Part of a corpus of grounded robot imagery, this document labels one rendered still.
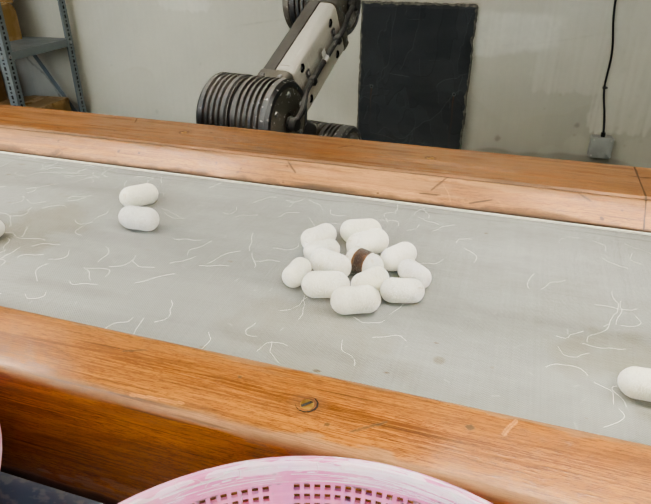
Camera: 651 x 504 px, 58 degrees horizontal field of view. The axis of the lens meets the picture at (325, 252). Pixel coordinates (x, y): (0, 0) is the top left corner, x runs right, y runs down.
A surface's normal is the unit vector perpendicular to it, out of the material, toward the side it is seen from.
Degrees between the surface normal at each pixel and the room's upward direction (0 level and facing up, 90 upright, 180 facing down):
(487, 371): 0
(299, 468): 74
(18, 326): 0
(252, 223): 0
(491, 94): 90
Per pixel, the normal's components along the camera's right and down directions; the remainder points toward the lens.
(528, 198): -0.22, -0.30
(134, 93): -0.27, 0.47
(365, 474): -0.20, 0.22
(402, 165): 0.00, -0.88
